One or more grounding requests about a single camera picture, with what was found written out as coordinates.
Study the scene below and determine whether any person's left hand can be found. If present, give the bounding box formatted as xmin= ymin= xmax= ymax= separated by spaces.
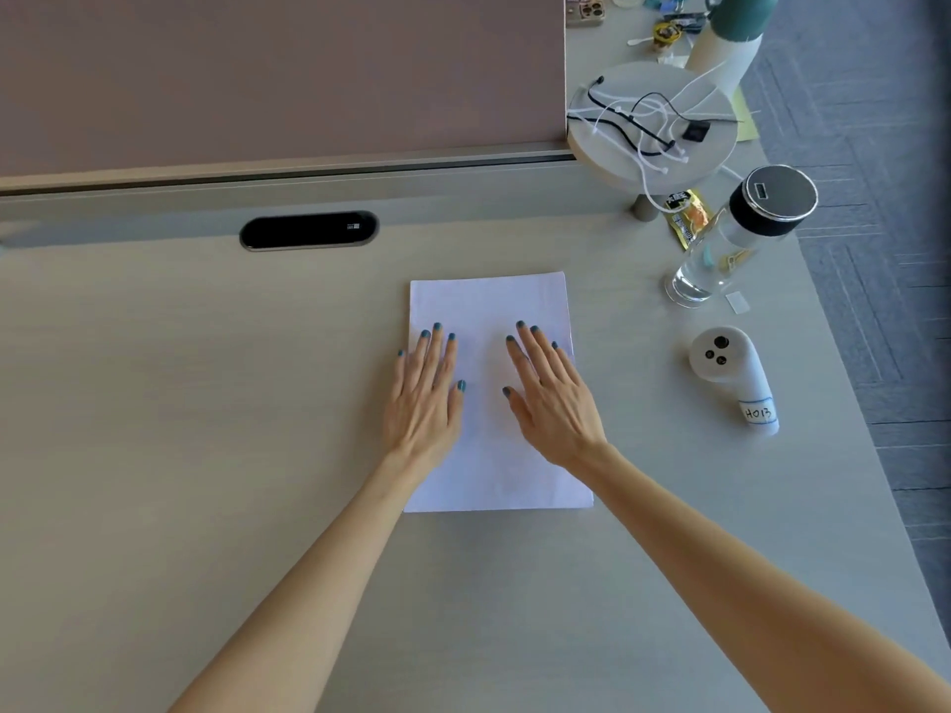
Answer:
xmin=382 ymin=322 xmax=468 ymax=469

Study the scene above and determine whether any person's right hand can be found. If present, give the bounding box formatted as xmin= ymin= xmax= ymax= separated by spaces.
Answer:
xmin=502 ymin=319 xmax=611 ymax=470

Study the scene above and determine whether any white paper sheet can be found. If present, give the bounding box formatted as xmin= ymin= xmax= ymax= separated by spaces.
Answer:
xmin=403 ymin=272 xmax=595 ymax=513

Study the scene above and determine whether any person's left forearm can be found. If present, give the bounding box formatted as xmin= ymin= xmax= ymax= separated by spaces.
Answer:
xmin=169 ymin=451 xmax=441 ymax=713

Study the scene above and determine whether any person's right forearm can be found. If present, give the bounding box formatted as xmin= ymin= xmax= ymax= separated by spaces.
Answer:
xmin=553 ymin=441 xmax=951 ymax=713

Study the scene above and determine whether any white controller with label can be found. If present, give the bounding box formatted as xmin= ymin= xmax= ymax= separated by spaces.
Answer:
xmin=688 ymin=325 xmax=781 ymax=438

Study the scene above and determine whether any yellow snack packet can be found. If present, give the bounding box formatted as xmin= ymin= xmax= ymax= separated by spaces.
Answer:
xmin=663 ymin=188 xmax=715 ymax=252

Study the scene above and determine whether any clear bottle with black lid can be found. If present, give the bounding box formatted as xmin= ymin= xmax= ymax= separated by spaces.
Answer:
xmin=664 ymin=164 xmax=820 ymax=309

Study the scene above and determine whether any round white desk stand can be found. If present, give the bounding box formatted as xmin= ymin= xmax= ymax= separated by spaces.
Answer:
xmin=566 ymin=61 xmax=741 ymax=221

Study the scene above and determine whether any yellow sticky note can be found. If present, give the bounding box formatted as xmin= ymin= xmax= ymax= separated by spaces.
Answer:
xmin=731 ymin=87 xmax=761 ymax=142

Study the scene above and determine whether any white and green flask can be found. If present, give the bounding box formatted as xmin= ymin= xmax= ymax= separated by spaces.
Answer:
xmin=684 ymin=0 xmax=782 ymax=106

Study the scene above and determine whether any black oval cable grommet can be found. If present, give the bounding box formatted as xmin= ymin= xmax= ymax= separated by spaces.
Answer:
xmin=239 ymin=210 xmax=380 ymax=253

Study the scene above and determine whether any thick black cable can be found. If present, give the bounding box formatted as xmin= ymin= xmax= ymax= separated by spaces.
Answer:
xmin=582 ymin=78 xmax=678 ymax=158

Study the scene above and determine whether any thin black cable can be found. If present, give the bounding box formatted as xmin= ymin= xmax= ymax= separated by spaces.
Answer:
xmin=630 ymin=92 xmax=744 ymax=128

